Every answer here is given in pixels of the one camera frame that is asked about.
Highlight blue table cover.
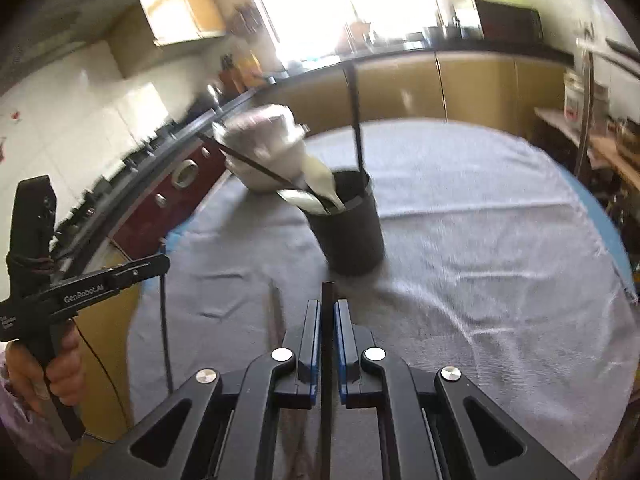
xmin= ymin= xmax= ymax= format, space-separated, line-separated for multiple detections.
xmin=162 ymin=162 xmax=640 ymax=306

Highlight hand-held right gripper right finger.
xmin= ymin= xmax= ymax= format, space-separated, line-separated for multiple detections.
xmin=334 ymin=300 xmax=581 ymax=480

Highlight dark red built-in cabinet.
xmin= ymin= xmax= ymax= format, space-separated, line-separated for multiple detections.
xmin=107 ymin=140 xmax=236 ymax=261

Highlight black gas stove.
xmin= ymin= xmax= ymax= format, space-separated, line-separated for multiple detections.
xmin=55 ymin=110 xmax=221 ymax=256

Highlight person's left hand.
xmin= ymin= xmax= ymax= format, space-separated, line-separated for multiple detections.
xmin=1 ymin=327 xmax=87 ymax=416

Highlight person's left forearm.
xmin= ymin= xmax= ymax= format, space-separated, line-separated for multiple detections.
xmin=0 ymin=380 xmax=76 ymax=480

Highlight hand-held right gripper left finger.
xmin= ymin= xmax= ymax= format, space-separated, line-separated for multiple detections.
xmin=72 ymin=300 xmax=322 ymax=480

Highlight black utensil cup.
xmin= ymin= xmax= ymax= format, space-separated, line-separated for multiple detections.
xmin=302 ymin=170 xmax=386 ymax=277

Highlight brown knife block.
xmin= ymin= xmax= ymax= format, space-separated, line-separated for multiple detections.
xmin=219 ymin=52 xmax=241 ymax=93

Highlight grey tablecloth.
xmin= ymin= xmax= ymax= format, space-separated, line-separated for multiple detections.
xmin=127 ymin=119 xmax=640 ymax=480

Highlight white rice cooker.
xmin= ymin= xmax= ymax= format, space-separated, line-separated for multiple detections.
xmin=564 ymin=67 xmax=608 ymax=123

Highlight yellow upper cabinets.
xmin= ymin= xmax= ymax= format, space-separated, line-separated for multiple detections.
xmin=107 ymin=0 xmax=228 ymax=78

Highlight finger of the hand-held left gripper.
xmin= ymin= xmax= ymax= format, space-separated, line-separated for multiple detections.
xmin=107 ymin=254 xmax=171 ymax=290

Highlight bundle of dark chopsticks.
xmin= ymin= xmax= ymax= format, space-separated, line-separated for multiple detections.
xmin=197 ymin=60 xmax=366 ymax=211

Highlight metal and wood storage rack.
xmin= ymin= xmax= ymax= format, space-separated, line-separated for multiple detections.
xmin=532 ymin=25 xmax=640 ymax=241

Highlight yellow package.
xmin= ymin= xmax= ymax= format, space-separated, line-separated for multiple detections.
xmin=237 ymin=52 xmax=263 ymax=88

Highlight bagged white bowls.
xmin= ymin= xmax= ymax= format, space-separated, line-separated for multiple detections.
xmin=212 ymin=104 xmax=308 ymax=193

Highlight yellow cabinets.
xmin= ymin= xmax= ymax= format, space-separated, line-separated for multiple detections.
xmin=265 ymin=50 xmax=571 ymax=136
xmin=107 ymin=0 xmax=228 ymax=78

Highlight yellow lower cabinets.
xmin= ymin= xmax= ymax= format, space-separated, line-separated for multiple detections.
xmin=265 ymin=50 xmax=571 ymax=136

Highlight kitchen window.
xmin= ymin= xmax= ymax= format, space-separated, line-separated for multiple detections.
xmin=235 ymin=0 xmax=446 ymax=68

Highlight round wall rack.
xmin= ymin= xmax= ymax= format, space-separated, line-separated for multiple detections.
xmin=230 ymin=2 xmax=266 ymax=36

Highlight white plastic spoon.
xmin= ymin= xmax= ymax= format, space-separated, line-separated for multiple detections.
xmin=277 ymin=189 xmax=326 ymax=213
xmin=300 ymin=152 xmax=346 ymax=211

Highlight dark microwave oven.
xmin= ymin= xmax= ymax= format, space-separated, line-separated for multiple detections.
xmin=472 ymin=0 xmax=545 ymax=43

